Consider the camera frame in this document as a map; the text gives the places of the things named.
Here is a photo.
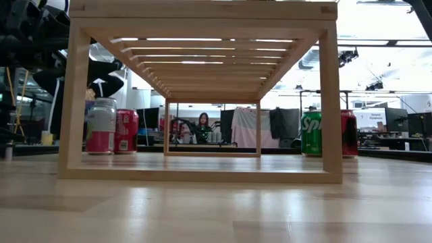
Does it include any wooden slatted shelf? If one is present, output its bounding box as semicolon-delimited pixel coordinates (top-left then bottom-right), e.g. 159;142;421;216
57;0;344;185

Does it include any white sign board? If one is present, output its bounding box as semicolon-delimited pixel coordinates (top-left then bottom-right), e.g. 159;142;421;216
357;108;387;131

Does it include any dark grey cloth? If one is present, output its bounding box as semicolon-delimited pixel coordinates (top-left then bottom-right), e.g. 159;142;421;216
269;107;301;140

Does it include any silver and pink beverage can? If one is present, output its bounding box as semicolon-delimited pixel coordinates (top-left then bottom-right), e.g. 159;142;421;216
86;97;118;155

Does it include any black monitor panel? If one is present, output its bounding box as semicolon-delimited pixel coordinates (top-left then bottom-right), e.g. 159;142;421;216
220;109;236;144

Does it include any dark red beverage can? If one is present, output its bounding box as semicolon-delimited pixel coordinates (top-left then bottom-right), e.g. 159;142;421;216
340;109;359;159

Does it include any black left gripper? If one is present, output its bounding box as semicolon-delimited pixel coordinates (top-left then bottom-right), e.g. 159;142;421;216
32;57;126;99

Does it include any pink cloth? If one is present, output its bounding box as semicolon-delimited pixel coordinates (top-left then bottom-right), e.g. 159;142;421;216
231;107;280;149

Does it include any black table frame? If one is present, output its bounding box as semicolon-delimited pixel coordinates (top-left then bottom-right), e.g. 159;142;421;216
0;143;432;163

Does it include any red cola can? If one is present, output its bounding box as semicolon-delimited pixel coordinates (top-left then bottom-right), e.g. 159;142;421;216
114;108;140;155

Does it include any green Sprite can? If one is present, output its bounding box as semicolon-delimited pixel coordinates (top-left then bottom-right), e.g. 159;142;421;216
300;110;323;157

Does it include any black ceiling spotlight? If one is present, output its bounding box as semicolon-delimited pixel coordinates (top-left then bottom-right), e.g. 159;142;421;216
365;80;385;91
338;48;359;68

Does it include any black computer monitor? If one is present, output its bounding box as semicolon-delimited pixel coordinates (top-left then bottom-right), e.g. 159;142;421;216
407;112;432;138
136;107;160;130
385;107;409;133

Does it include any ceiling light fixture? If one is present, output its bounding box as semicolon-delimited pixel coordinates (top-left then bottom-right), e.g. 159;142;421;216
356;0;416;15

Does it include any dark office desk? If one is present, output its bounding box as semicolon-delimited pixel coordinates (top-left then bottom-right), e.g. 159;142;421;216
357;133;432;152

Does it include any yellow container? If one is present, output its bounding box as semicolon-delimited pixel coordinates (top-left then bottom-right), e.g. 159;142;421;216
40;130;54;146

